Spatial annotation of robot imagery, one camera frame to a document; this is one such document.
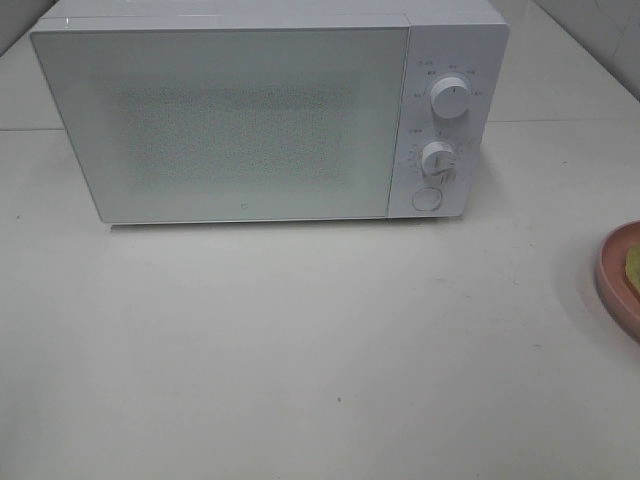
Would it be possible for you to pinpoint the white round door button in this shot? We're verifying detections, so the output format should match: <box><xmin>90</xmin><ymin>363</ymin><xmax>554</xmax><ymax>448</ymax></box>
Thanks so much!
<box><xmin>412</xmin><ymin>187</ymin><xmax>443</xmax><ymax>212</ymax></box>

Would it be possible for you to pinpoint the white microwave oven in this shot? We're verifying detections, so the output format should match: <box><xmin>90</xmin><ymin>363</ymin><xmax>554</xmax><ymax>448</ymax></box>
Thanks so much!
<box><xmin>30</xmin><ymin>1</ymin><xmax>510</xmax><ymax>223</ymax></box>

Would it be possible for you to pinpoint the white microwave knob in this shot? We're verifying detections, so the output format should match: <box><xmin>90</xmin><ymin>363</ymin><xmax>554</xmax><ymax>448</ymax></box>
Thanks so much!
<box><xmin>429</xmin><ymin>74</ymin><xmax>471</xmax><ymax>120</ymax></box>
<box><xmin>420</xmin><ymin>141</ymin><xmax>457</xmax><ymax>176</ymax></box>

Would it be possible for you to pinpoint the pink round plate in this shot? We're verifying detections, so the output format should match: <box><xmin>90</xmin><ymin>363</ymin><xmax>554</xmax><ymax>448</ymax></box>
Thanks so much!
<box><xmin>595</xmin><ymin>221</ymin><xmax>639</xmax><ymax>343</ymax></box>

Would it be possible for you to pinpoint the white microwave door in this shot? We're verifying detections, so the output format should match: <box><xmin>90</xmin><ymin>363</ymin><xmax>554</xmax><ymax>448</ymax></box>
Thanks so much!
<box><xmin>32</xmin><ymin>28</ymin><xmax>408</xmax><ymax>224</ymax></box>

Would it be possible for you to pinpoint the sandwich with lettuce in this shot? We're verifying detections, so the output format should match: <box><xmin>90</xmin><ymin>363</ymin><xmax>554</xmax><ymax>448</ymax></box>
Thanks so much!
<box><xmin>624</xmin><ymin>243</ymin><xmax>640</xmax><ymax>296</ymax></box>

